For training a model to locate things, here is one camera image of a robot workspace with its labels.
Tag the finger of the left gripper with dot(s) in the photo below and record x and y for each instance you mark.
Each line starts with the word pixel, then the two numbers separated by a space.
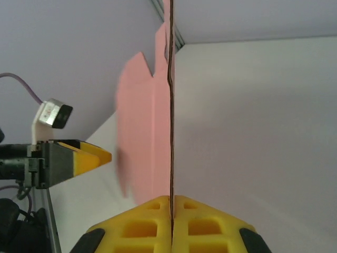
pixel 65 164
pixel 92 150

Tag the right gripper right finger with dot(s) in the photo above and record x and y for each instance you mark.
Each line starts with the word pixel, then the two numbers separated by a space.
pixel 210 232

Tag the pink paper box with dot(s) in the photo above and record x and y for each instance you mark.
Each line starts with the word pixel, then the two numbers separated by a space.
pixel 147 131

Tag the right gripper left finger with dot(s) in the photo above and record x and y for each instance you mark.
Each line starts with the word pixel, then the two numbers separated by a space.
pixel 137 232

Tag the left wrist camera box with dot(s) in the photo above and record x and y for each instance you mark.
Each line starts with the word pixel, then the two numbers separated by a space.
pixel 52 113

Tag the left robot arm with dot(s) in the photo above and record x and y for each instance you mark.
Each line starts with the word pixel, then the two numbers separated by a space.
pixel 10 224

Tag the aluminium corner post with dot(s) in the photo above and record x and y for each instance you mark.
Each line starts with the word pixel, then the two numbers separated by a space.
pixel 168 21

